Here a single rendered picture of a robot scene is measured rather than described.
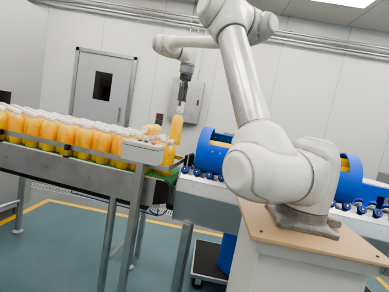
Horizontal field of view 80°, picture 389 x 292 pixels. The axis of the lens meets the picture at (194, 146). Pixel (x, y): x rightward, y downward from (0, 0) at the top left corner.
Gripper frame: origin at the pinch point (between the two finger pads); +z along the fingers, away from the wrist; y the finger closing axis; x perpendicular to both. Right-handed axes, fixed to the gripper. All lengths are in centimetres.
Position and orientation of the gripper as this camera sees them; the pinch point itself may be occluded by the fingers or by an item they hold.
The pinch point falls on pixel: (180, 106)
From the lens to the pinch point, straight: 148.9
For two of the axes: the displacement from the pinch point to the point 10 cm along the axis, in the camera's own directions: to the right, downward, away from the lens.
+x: -9.6, -1.9, 1.8
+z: -1.8, 9.8, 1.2
